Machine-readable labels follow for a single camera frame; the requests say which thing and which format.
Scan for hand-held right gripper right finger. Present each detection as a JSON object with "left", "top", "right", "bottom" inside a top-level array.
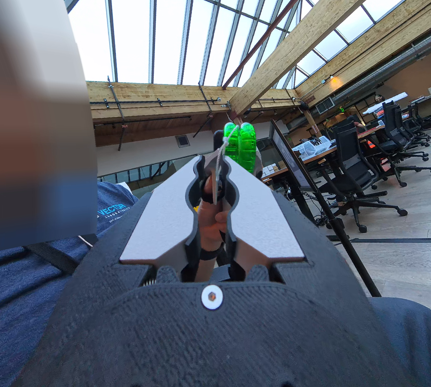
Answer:
[{"left": 223, "top": 156, "right": 307, "bottom": 272}]

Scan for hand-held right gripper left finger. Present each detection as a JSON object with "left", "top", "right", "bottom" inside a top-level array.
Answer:
[{"left": 119, "top": 154, "right": 207, "bottom": 282}]

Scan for white yoyo string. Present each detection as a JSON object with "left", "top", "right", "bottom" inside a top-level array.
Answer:
[{"left": 211, "top": 125, "right": 240, "bottom": 189}]

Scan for green yoyo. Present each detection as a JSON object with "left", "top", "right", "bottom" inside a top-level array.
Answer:
[{"left": 223, "top": 121, "right": 257, "bottom": 174}]

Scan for person's left hand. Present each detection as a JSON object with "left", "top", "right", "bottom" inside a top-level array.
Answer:
[{"left": 197, "top": 176, "right": 232, "bottom": 250}]

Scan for black monitor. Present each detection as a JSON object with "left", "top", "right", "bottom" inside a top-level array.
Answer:
[{"left": 269, "top": 119, "right": 319, "bottom": 193}]

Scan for clear plastic boxes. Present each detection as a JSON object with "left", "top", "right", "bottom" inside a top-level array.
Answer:
[{"left": 292, "top": 136, "right": 332, "bottom": 159}]

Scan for black tripod pole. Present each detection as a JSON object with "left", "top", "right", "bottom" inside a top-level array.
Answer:
[{"left": 316, "top": 191, "right": 382, "bottom": 297}]

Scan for black office chair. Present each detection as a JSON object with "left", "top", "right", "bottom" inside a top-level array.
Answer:
[
  {"left": 318, "top": 122, "right": 409, "bottom": 233},
  {"left": 370, "top": 100, "right": 431, "bottom": 189}
]

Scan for person's blue trouser leg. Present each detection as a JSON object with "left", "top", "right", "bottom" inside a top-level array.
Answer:
[{"left": 369, "top": 296, "right": 431, "bottom": 387}]

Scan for grey wall air vent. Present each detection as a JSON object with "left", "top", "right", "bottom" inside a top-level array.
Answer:
[{"left": 314, "top": 97, "right": 334, "bottom": 115}]

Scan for black shoulder strap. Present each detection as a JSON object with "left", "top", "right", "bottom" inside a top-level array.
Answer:
[{"left": 24, "top": 241, "right": 80, "bottom": 275}]

